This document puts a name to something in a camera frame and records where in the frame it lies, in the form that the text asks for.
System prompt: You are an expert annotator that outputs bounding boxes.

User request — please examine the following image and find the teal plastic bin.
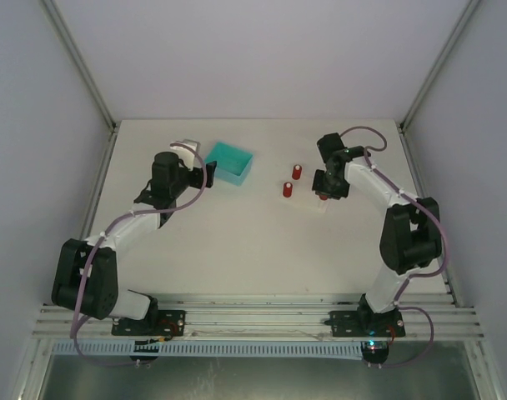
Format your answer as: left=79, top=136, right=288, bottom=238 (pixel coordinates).
left=205, top=142, right=254, bottom=187

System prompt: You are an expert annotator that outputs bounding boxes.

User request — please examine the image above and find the white peg fixture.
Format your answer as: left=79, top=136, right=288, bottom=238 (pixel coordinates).
left=279, top=175, right=329, bottom=213

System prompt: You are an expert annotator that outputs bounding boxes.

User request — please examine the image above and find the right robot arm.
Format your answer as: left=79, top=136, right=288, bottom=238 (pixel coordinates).
left=312, top=132, right=443, bottom=337

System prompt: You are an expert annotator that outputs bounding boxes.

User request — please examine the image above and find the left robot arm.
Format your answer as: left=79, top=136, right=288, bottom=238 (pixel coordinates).
left=52, top=152, right=218, bottom=338

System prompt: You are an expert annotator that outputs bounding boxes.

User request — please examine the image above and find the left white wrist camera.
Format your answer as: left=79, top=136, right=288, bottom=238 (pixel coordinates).
left=169, top=139, right=200, bottom=171

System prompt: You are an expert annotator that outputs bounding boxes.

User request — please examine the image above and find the right aluminium corner post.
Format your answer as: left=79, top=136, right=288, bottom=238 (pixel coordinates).
left=398, top=0, right=482, bottom=134

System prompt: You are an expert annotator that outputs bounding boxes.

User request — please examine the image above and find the aluminium corner post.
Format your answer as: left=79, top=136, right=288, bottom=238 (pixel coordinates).
left=398, top=0, right=482, bottom=134
left=39, top=0, right=117, bottom=133

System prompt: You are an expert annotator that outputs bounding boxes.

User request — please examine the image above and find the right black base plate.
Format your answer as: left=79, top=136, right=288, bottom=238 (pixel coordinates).
left=324, top=310, right=406, bottom=338

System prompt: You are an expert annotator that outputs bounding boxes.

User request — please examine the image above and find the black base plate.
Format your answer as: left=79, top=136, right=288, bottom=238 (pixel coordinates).
left=111, top=309, right=186, bottom=337
left=324, top=310, right=406, bottom=338

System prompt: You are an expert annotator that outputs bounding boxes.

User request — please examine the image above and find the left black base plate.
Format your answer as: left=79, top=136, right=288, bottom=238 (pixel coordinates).
left=111, top=309, right=186, bottom=337

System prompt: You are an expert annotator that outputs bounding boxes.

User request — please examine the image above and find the left aluminium corner post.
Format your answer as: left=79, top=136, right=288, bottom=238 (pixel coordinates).
left=39, top=0, right=117, bottom=133

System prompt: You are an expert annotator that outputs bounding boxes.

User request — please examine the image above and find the aluminium rail frame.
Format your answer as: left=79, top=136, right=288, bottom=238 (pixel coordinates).
left=32, top=293, right=486, bottom=342

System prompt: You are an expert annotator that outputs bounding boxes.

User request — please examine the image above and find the grey slotted cable duct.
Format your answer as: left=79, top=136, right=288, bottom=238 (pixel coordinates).
left=52, top=339, right=362, bottom=361

